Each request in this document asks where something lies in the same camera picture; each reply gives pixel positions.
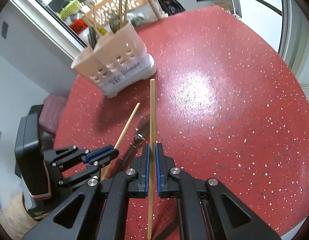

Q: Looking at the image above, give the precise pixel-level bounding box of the light bamboo chopstick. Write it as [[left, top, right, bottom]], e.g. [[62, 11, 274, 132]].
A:
[[147, 79, 157, 239]]

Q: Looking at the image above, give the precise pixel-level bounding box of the stainless steel spoon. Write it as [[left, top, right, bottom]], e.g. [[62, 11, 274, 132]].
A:
[[112, 114, 150, 177]]

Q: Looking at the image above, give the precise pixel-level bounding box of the beige plastic utensil holder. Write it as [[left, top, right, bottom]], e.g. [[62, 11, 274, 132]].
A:
[[71, 22, 157, 98]]

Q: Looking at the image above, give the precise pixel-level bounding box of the maroon cushion stool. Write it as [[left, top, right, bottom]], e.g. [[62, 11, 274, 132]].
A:
[[39, 94, 67, 134]]

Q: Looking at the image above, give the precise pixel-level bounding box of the red plastic basket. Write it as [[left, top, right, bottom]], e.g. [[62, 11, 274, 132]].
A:
[[69, 19, 88, 35]]

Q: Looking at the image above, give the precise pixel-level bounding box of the green plastic basket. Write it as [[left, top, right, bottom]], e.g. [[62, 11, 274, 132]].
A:
[[59, 0, 81, 21]]

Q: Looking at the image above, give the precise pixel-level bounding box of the beige flower-pattern chair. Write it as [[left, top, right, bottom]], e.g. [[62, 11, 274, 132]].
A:
[[84, 0, 166, 27]]

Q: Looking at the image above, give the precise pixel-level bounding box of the white refrigerator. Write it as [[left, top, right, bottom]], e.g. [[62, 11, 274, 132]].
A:
[[240, 0, 282, 51]]

